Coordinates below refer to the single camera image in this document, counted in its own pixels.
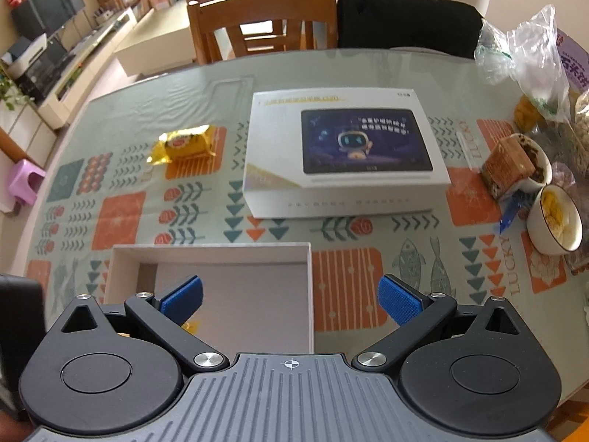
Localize yellow snack cake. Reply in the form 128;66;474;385
146;125;216;166

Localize white tablet box lid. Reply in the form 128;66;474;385
243;87;450;218

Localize white open box base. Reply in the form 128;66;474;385
105;242;314;358

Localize purple plastic stool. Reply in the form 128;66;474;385
7;159;46;206

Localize blue wrapper piece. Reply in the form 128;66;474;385
498;192;526;234

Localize patterned tablecloth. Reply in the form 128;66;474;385
23;50;588;396

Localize white bowl yellow contents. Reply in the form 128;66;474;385
526;185;583;256

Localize brown snack carton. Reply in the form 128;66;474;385
480;135;535;201

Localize white bowl dark contents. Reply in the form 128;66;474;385
507;134;553;196

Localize white tv cabinet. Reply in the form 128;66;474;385
37;8;137;131

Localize green potted plant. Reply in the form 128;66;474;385
0;67;31;111

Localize orange fruit bag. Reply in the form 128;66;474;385
513;95;545;134

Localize bag of nuts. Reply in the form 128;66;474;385
563;90;589;179

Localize white printer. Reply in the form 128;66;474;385
1;33;48;80

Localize white coffee table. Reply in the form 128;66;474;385
115;0;196;77

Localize clear plastic bag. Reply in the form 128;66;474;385
474;4;571;123

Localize purple snack package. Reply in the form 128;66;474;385
557;29;589;93

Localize black television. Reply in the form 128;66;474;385
11;0;85;41

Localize near wooden chair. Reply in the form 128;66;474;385
188;0;338;65

